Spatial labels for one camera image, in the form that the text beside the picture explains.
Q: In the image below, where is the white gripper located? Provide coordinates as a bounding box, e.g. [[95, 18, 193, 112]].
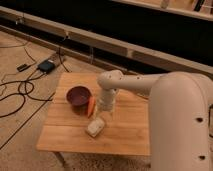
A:
[[93, 89, 117, 121]]

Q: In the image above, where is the small black plug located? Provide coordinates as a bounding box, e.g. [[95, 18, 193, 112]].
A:
[[17, 64, 30, 72]]

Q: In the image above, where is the dark purple bowl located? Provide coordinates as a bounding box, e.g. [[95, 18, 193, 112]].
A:
[[66, 86, 91, 107]]

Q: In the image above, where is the black cable on floor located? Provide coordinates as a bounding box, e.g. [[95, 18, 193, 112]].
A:
[[0, 43, 68, 119]]

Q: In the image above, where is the orange carrot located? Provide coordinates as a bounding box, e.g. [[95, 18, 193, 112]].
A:
[[87, 96, 96, 118]]

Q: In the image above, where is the wooden table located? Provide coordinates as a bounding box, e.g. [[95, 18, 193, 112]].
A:
[[37, 73, 150, 156]]

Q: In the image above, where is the black power adapter box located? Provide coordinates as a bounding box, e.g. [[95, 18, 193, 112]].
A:
[[37, 60, 55, 73]]

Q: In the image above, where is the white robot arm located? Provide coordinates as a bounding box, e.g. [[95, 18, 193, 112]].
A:
[[97, 70, 213, 171]]

